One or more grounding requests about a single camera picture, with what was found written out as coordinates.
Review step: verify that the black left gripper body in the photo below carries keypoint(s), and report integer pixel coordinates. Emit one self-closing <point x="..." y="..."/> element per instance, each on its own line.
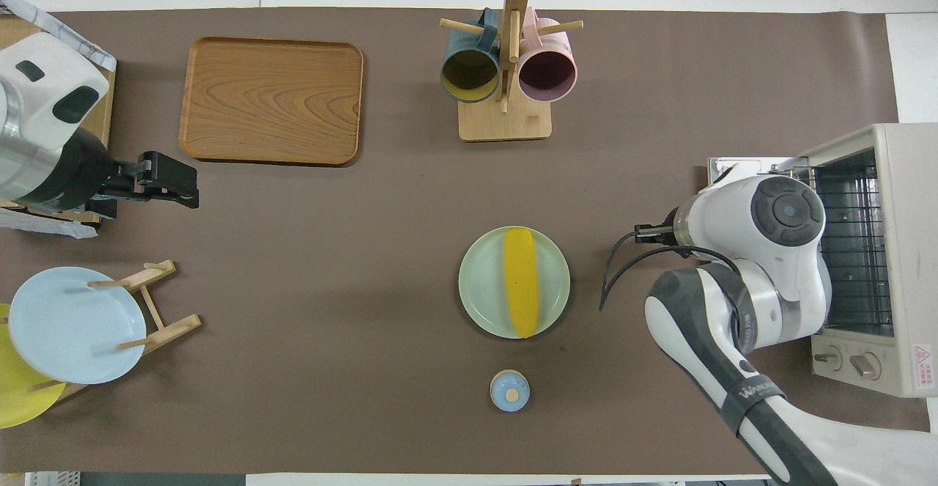
<point x="170" y="182"/>

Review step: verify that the pale green plate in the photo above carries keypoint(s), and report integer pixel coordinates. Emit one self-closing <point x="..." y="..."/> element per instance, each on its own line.
<point x="480" y="288"/>

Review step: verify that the yellow corn cob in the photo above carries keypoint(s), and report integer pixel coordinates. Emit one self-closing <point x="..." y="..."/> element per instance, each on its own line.
<point x="521" y="281"/>

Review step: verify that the white toaster oven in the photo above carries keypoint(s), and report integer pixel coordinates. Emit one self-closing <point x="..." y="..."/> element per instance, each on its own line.
<point x="909" y="251"/>

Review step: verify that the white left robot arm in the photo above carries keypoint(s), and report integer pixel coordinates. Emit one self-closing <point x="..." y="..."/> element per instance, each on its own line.
<point x="44" y="90"/>

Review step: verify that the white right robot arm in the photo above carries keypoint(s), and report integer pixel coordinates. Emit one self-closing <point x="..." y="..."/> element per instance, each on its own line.
<point x="777" y="266"/>

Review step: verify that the white plastic sheet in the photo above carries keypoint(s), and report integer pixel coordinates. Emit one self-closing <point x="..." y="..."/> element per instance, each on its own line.
<point x="58" y="229"/>

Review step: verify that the brown wooden tray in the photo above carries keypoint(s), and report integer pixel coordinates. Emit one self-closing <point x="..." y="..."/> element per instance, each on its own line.
<point x="271" y="97"/>

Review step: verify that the wooden plate rack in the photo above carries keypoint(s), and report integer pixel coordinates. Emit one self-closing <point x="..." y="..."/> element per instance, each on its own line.
<point x="172" y="328"/>

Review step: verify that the light blue plate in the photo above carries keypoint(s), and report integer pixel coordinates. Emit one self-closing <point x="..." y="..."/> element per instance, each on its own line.
<point x="66" y="332"/>

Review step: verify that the brown table mat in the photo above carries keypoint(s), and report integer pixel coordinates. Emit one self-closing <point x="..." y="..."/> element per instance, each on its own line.
<point x="366" y="251"/>

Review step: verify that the yellow plate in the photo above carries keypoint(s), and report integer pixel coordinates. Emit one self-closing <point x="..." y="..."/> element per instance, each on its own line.
<point x="15" y="398"/>

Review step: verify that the dark blue mug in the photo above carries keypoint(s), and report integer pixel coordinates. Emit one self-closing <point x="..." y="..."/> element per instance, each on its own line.
<point x="469" y="75"/>

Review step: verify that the wooden mug tree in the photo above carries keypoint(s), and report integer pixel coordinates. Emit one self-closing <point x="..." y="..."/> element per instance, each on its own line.
<point x="506" y="123"/>

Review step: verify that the pink mug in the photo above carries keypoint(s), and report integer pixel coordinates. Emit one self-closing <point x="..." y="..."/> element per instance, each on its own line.
<point x="547" y="75"/>

